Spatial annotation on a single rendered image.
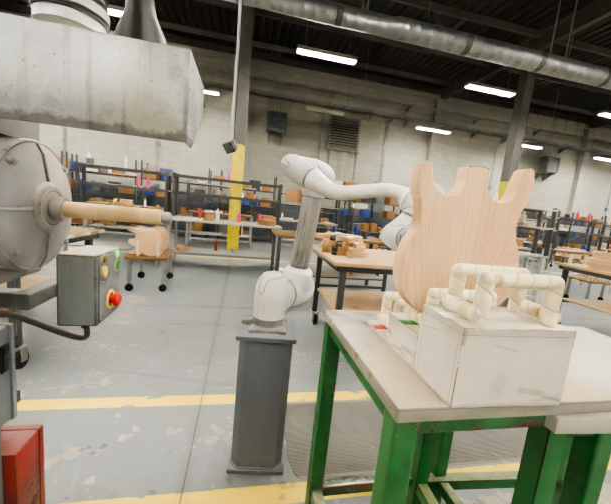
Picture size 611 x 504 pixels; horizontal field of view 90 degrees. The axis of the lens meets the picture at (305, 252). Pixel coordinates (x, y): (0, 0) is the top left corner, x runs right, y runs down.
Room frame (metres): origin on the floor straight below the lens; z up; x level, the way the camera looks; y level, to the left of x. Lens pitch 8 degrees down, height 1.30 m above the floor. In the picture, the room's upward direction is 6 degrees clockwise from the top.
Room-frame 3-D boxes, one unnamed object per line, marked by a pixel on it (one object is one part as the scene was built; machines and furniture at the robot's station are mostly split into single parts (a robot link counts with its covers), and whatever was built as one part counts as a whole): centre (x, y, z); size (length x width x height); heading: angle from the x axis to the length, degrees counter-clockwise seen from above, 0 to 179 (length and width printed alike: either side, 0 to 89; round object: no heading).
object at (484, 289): (0.61, -0.37, 1.15); 0.03 x 0.03 x 0.09
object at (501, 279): (0.63, -0.45, 1.20); 0.20 x 0.03 x 0.03; 101
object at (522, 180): (0.85, -0.54, 1.41); 0.07 x 0.04 x 0.10; 101
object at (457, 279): (0.69, -0.35, 1.15); 0.03 x 0.03 x 0.09
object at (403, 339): (0.82, -0.41, 0.98); 0.27 x 0.16 x 0.09; 102
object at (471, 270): (0.71, -0.44, 1.20); 0.20 x 0.03 x 0.03; 101
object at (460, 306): (0.65, -0.35, 1.12); 0.11 x 0.03 x 0.03; 12
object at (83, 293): (0.83, 0.67, 0.99); 0.24 x 0.21 x 0.26; 102
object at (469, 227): (0.83, -0.41, 1.25); 0.35 x 0.04 x 0.40; 101
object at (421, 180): (0.80, -0.29, 1.40); 0.07 x 0.04 x 0.09; 101
